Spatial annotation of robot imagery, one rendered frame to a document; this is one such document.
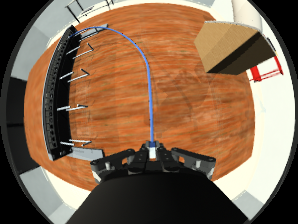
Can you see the white and blue cable plug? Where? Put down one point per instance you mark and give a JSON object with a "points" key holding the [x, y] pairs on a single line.
{"points": [[152, 149]]}

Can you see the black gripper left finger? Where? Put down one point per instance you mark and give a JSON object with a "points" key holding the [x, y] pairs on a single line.
{"points": [[103, 166]]}

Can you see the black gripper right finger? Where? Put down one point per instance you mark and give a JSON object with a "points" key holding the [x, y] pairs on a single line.
{"points": [[202, 163]]}

